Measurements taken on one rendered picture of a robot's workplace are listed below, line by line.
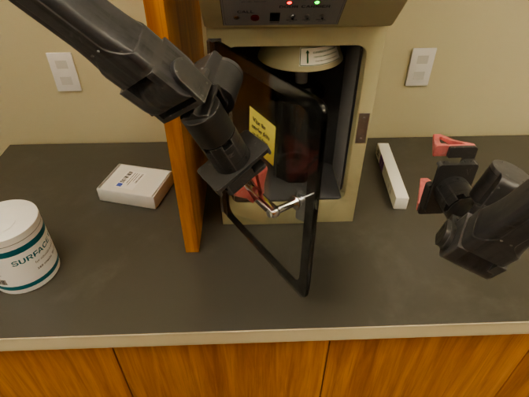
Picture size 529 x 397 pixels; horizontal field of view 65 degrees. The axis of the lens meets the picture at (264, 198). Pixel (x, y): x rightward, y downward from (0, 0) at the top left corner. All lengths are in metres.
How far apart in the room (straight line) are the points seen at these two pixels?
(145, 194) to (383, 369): 0.70
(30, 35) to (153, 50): 0.89
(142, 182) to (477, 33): 1.02
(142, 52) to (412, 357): 0.83
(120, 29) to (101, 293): 0.58
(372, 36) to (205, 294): 0.59
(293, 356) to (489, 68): 1.01
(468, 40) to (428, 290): 0.76
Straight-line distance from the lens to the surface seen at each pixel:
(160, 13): 0.69
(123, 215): 1.10
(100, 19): 0.49
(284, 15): 0.72
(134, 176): 1.15
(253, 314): 0.84
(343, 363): 1.01
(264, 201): 0.66
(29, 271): 0.95
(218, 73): 0.59
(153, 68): 0.49
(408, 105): 1.41
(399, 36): 1.31
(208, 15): 0.72
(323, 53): 0.84
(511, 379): 1.24
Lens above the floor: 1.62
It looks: 39 degrees down
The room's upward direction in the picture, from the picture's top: straight up
